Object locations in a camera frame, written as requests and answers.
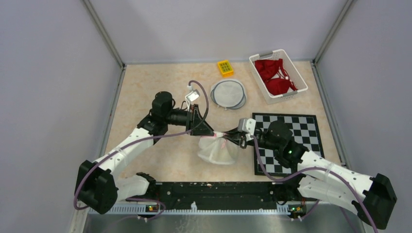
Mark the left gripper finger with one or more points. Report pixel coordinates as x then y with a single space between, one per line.
202 132
202 120

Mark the red satin bra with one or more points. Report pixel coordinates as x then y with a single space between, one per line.
274 76

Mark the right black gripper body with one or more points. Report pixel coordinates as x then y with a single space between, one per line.
261 140

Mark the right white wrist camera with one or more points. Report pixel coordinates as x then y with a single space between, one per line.
247 125

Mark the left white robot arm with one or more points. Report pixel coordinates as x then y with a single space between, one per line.
96 181

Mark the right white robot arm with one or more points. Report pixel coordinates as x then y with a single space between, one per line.
371 198

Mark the white plastic basket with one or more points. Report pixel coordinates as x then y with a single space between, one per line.
294 74

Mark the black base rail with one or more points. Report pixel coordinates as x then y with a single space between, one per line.
222 196

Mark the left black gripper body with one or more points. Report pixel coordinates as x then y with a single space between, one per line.
185 118

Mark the yellow toy block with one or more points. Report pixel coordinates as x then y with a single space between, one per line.
225 68

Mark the white toothed cable strip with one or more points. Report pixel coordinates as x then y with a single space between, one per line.
141 209

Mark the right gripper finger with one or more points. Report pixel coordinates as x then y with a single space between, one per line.
238 140
232 133

